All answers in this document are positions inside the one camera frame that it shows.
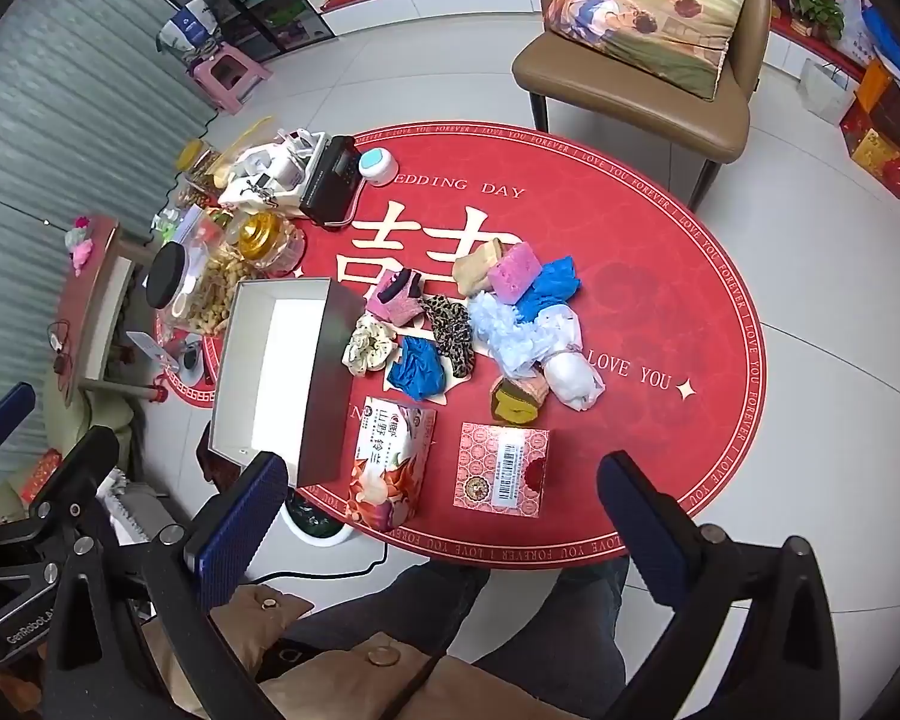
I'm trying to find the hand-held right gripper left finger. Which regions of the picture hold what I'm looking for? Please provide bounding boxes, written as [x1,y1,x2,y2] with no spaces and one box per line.
[41,452,293,720]

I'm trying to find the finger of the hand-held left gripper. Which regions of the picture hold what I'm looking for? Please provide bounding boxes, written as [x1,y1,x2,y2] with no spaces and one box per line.
[37,426,151,578]
[0,382,38,481]

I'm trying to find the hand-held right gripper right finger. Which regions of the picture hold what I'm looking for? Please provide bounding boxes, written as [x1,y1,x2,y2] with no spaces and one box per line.
[596,452,845,720]

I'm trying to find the grey box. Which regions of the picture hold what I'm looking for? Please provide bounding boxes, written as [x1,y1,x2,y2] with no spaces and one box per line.
[210,277,368,488]

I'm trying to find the white sock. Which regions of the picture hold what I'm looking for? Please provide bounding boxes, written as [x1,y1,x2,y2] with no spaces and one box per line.
[541,349,607,412]

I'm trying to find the pink brown striped sock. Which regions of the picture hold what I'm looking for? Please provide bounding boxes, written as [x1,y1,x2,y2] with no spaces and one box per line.
[491,373,550,425]

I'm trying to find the white gauzy cloth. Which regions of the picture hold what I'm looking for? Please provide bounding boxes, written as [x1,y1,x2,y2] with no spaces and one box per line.
[529,307,586,361]

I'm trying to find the light blue fluffy cloth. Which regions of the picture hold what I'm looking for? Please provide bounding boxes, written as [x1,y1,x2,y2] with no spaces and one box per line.
[467,292,541,376]

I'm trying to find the pink black pouch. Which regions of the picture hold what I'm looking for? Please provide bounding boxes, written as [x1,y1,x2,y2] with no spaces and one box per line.
[366,270,425,327]

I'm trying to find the beige sock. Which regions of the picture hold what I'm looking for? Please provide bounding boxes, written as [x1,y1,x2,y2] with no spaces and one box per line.
[452,238,522,295]

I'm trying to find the pale green seat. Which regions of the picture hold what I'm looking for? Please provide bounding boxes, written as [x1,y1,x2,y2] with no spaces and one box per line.
[41,371,140,458]

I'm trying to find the white round bin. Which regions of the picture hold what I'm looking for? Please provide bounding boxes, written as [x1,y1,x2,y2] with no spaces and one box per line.
[281,487,357,541]

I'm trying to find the person's right leg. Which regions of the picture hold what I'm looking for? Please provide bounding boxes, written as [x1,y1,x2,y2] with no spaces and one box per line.
[472,555,631,687]

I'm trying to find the red side table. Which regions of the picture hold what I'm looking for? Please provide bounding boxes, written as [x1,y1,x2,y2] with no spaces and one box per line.
[51,214,140,391]

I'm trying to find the floral tissue packet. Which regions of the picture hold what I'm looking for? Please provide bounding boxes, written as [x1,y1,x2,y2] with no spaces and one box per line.
[345,396,437,533]

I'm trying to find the red tissue box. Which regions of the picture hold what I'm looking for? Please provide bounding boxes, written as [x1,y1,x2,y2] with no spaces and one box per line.
[450,421,552,522]

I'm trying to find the pink plush toy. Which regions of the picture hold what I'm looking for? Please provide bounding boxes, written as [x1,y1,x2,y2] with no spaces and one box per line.
[64,216,95,275]

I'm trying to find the black lid snack jar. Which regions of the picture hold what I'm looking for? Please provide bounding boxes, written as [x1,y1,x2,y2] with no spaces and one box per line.
[144,240,245,335]

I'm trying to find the white floral scrunchie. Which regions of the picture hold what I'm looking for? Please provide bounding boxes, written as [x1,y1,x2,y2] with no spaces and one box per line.
[343,315,400,378]

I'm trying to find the red round table mat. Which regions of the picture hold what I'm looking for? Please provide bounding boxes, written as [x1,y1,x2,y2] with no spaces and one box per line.
[199,120,766,569]

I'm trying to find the blue crumpled cloth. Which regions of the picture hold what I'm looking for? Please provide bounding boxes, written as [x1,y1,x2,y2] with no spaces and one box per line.
[386,336,451,402]

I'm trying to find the bright blue ruffled cloth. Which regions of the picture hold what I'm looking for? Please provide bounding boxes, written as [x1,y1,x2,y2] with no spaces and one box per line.
[516,255,582,323]

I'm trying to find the leopard print scrunchie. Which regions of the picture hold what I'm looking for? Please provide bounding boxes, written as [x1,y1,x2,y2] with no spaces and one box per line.
[420,296,481,380]

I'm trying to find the gold lid jar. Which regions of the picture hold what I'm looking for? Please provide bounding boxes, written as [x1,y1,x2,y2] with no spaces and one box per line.
[225,210,306,275]

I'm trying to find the pink sponge cloth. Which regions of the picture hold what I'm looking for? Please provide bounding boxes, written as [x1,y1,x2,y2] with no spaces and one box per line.
[491,242,545,306]

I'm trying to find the yellow lid jar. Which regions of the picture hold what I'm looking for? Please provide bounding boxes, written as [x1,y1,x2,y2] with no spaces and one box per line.
[176,139,226,200]

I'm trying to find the grey curtain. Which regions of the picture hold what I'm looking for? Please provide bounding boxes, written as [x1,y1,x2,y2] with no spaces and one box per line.
[0,0,218,406]

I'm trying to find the black radio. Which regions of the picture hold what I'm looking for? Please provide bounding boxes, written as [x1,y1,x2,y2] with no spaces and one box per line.
[298,135,361,227]

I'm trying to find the teal round device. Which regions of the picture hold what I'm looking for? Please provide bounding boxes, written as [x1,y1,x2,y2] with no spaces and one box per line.
[356,148,398,187]

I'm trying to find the pink stool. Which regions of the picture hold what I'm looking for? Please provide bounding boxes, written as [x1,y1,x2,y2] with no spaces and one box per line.
[191,41,275,117]

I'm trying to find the tan chair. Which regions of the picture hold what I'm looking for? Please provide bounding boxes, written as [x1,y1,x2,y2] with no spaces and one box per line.
[511,0,772,211]

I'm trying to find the blue and white bag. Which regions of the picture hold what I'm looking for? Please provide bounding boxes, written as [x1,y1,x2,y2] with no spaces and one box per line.
[157,0,222,53]

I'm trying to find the red floral gift box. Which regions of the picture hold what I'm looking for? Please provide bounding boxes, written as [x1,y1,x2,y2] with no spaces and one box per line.
[851,127,900,200]

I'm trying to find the white paper bag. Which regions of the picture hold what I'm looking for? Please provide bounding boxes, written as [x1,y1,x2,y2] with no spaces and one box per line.
[799,60,856,125]

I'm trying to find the printed cushion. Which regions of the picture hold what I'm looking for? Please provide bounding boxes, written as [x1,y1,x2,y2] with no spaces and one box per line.
[544,0,751,102]

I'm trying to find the blue plastic bag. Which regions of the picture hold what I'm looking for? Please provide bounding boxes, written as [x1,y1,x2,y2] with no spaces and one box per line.
[859,7,900,98]

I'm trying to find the green potted plant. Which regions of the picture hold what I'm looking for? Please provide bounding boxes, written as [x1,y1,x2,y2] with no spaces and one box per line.
[769,0,848,42]

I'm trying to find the black cable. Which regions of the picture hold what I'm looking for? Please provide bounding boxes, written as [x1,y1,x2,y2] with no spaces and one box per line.
[251,536,391,590]

